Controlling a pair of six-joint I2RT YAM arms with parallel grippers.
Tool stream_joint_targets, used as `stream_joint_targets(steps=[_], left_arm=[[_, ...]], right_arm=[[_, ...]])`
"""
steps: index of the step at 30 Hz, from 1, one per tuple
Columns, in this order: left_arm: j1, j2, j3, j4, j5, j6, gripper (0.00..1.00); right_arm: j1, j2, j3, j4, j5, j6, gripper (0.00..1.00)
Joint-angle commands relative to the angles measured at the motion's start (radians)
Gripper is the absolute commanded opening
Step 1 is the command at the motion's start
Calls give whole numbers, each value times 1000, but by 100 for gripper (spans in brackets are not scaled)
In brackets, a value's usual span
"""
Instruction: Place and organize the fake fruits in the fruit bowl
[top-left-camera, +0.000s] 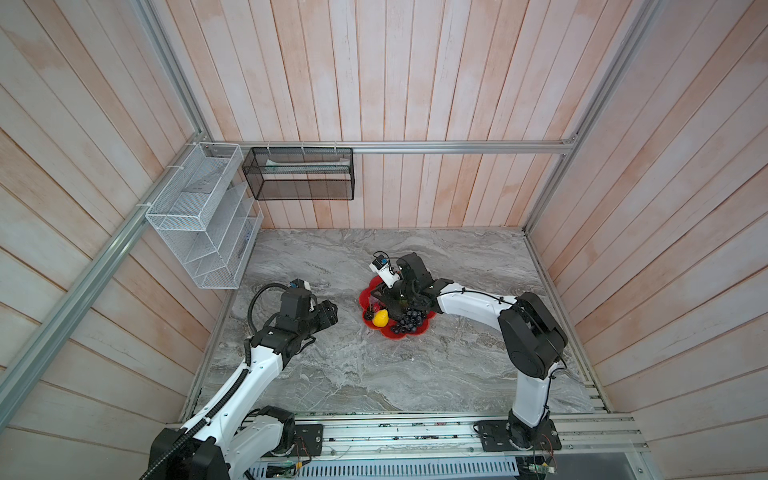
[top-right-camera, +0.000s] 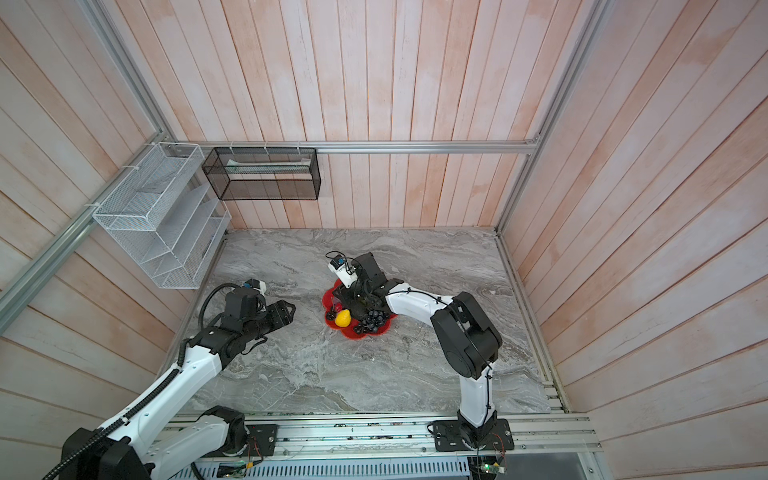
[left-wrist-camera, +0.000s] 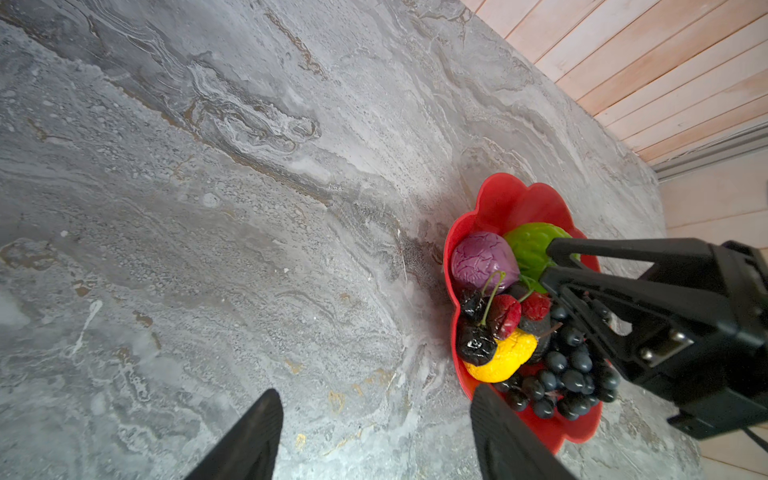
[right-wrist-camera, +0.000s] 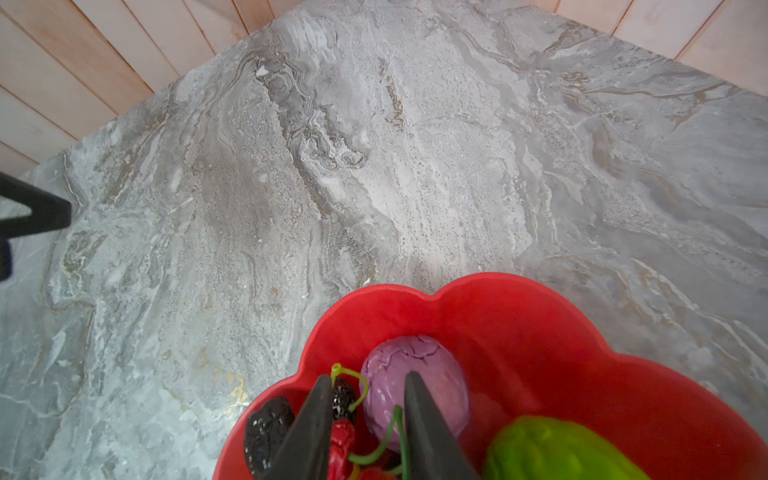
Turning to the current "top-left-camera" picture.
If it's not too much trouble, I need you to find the yellow lemon fruit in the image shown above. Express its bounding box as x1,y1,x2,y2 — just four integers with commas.
371,309,389,329

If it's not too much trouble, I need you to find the black grape bunch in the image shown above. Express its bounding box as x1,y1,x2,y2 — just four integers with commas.
391,309,428,335

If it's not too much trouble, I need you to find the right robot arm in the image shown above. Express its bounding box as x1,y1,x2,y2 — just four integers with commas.
363,251,568,440

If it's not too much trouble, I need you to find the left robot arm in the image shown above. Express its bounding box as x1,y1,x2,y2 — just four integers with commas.
141,279,338,479

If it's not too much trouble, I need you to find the red flower-shaped fruit bowl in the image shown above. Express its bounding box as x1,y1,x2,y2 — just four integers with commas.
358,277,434,340

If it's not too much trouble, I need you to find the green circuit board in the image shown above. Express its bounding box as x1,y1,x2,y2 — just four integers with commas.
265,461,303,479

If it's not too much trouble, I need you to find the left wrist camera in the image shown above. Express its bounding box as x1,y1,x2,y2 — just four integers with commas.
289,279,311,291

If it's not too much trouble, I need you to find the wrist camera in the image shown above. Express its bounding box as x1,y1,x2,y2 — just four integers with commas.
289,279,311,291
369,251,401,288

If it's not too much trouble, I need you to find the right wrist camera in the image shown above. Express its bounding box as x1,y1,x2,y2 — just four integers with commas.
369,251,401,288

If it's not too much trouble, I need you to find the black corrugated cable conduit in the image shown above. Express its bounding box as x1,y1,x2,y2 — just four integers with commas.
139,281,290,480

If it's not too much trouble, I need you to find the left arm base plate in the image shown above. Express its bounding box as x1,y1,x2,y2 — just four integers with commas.
265,423,324,458

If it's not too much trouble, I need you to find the white wire mesh shelf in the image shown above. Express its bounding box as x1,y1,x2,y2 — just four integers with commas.
146,142,264,290

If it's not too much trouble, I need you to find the black wire mesh basket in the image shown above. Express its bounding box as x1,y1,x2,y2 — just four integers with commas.
242,146,356,201

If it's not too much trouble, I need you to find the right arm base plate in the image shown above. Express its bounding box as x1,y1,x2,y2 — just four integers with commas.
473,418,562,452

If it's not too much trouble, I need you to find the aluminium back frame bar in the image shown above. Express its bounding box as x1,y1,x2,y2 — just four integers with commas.
236,140,575,155

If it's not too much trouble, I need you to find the aluminium frame bar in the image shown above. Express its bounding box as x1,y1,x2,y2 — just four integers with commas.
1,1,220,436
521,1,668,237
236,140,575,155

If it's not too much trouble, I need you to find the aluminium front rail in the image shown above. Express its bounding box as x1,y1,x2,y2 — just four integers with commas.
151,413,649,464

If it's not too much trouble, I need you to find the aluminium left frame bar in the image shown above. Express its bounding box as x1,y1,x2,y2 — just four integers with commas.
1,1,220,436

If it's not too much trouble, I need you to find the aluminium right frame bar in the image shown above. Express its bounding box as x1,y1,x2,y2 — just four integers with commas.
521,1,668,237

